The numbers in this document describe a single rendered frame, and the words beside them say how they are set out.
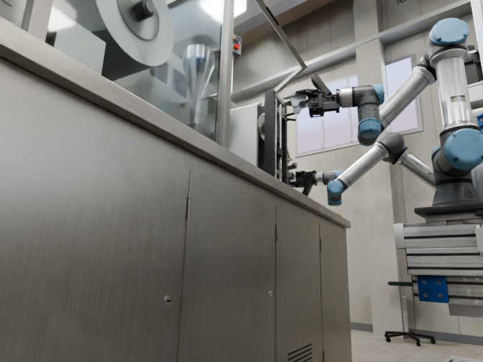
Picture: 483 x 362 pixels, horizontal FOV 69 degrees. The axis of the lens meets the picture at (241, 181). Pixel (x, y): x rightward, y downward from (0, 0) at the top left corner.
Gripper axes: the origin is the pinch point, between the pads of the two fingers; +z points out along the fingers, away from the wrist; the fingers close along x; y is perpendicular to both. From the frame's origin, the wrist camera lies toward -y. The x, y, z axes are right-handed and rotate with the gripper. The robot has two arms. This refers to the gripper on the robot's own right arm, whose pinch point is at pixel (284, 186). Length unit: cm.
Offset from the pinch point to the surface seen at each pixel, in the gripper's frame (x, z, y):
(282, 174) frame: 35.8, -14.3, -3.9
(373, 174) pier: -229, -14, 66
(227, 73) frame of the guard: 105, -25, 10
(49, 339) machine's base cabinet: 154, -29, -61
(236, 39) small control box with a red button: 62, -1, 59
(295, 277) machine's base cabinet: 57, -29, -52
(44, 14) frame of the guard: 161, -25, -10
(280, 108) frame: 39, -15, 30
